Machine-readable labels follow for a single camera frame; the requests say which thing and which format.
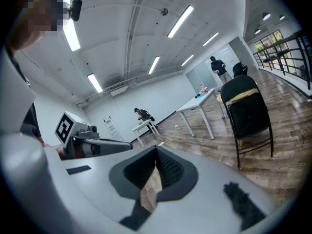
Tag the person's head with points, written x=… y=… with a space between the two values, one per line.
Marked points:
x=31 y=18

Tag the white wall air vent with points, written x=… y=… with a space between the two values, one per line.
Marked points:
x=118 y=91

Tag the black office chair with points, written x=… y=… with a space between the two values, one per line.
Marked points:
x=240 y=69

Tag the frosted glass partition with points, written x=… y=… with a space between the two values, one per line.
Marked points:
x=204 y=77

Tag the black folding chair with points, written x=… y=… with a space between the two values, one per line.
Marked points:
x=246 y=116

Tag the white rectangular table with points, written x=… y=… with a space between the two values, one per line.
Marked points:
x=195 y=103

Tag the group of ceiling tube lights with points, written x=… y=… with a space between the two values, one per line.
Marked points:
x=180 y=21

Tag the grey step ladder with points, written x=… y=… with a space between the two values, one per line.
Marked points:
x=112 y=128

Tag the black metal railing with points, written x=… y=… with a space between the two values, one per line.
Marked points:
x=306 y=64

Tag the blue cloth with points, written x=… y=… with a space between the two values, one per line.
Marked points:
x=199 y=96

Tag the large glass window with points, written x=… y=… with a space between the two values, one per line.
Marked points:
x=267 y=43

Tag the round yellow wooden table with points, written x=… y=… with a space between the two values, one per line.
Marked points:
x=241 y=96

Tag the person's black clothing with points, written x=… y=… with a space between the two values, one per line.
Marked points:
x=30 y=121

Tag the round metal ceiling fixture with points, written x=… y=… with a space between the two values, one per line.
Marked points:
x=164 y=11

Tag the person's left forearm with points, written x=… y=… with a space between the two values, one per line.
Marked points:
x=58 y=152

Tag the small white desk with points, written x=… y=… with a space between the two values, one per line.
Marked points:
x=142 y=125

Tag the black head-worn camera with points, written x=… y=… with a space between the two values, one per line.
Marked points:
x=76 y=8

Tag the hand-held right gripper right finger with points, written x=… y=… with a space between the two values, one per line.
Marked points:
x=209 y=169

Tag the white power strip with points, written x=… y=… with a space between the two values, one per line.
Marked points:
x=161 y=143

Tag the round ceiling lamp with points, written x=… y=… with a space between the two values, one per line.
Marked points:
x=257 y=31
x=266 y=16
x=282 y=17

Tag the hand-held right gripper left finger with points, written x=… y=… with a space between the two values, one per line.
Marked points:
x=97 y=191

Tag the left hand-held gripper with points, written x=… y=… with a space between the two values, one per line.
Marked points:
x=73 y=130

